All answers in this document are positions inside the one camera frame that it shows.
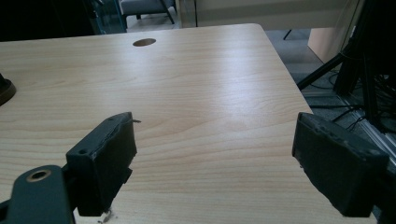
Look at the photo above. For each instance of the grey chair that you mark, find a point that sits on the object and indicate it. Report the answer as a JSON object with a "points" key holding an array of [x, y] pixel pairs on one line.
{"points": [[143, 6]]}

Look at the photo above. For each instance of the aluminium frame rail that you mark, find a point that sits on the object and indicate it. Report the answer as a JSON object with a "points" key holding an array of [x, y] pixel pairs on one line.
{"points": [[378, 137]]}

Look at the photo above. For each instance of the dark brown round object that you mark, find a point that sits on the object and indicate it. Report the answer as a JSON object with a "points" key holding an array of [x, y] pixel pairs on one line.
{"points": [[5, 90]]}

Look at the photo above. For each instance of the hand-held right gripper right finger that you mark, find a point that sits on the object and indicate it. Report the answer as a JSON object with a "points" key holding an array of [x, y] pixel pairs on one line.
{"points": [[339, 168]]}

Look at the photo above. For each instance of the light wooden cabinet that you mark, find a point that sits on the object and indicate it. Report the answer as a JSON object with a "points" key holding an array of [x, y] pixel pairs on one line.
{"points": [[327, 43]]}

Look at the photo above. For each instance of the dark glass-door cabinet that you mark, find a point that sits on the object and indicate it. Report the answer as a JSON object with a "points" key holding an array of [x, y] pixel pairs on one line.
{"points": [[106, 15]]}

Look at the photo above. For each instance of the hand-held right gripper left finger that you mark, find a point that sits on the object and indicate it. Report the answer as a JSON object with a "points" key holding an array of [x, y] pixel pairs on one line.
{"points": [[102, 161]]}

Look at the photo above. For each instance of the black metal stand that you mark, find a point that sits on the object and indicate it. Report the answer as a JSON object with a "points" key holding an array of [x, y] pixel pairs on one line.
{"points": [[370, 62]]}

